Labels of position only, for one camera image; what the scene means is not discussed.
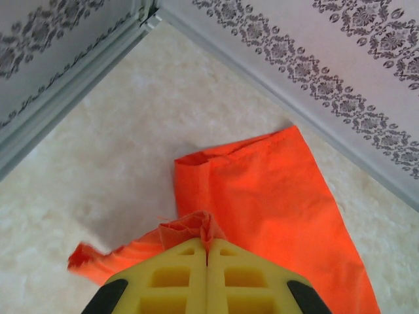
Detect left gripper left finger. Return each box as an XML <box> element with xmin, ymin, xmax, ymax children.
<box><xmin>84</xmin><ymin>237</ymin><xmax>210</xmax><ymax>314</ymax></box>

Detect aluminium table edge rail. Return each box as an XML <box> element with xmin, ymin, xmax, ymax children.
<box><xmin>0</xmin><ymin>8</ymin><xmax>163</xmax><ymax>180</ymax></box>
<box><xmin>156</xmin><ymin>5</ymin><xmax>419</xmax><ymax>215</ymax></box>

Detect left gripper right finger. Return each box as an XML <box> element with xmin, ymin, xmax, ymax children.
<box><xmin>208</xmin><ymin>237</ymin><xmax>331</xmax><ymax>314</ymax></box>

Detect aluminium frame post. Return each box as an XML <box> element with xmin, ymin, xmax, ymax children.
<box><xmin>137</xmin><ymin>0</ymin><xmax>160</xmax><ymax>19</ymax></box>

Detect red-orange shorts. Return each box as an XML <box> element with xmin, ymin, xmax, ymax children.
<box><xmin>67</xmin><ymin>124</ymin><xmax>382</xmax><ymax>314</ymax></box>

